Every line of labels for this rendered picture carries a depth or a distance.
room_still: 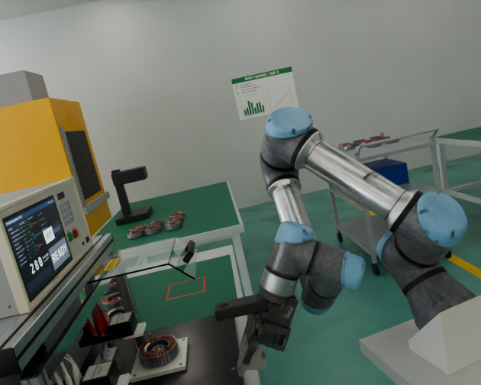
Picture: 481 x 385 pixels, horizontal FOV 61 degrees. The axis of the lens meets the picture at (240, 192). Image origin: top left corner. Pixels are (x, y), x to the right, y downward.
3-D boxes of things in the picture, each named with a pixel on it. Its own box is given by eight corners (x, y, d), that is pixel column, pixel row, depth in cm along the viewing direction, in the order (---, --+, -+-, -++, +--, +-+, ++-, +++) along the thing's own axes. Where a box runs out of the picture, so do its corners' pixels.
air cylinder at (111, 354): (122, 362, 119) (117, 345, 118) (117, 378, 112) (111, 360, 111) (104, 367, 119) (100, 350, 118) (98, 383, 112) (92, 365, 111)
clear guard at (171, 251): (198, 250, 130) (193, 232, 129) (195, 279, 106) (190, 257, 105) (95, 274, 128) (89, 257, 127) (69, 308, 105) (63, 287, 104)
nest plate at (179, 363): (188, 340, 124) (187, 336, 124) (185, 369, 109) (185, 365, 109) (139, 351, 123) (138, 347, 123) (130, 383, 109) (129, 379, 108)
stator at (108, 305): (111, 314, 160) (108, 305, 159) (98, 308, 168) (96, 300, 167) (136, 301, 167) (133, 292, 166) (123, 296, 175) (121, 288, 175)
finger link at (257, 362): (261, 389, 90) (274, 351, 88) (235, 383, 89) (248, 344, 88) (259, 380, 93) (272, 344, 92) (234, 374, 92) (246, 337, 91)
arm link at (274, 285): (267, 274, 85) (263, 261, 93) (260, 294, 85) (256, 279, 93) (301, 283, 86) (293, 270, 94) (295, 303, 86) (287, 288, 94)
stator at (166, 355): (182, 341, 121) (179, 330, 121) (176, 364, 110) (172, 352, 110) (145, 348, 122) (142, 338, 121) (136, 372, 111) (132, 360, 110)
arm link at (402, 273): (430, 283, 108) (400, 242, 116) (456, 257, 98) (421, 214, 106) (394, 298, 105) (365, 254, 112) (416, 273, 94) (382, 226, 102)
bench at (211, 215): (243, 247, 444) (227, 180, 430) (267, 334, 262) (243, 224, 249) (142, 271, 439) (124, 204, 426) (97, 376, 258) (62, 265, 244)
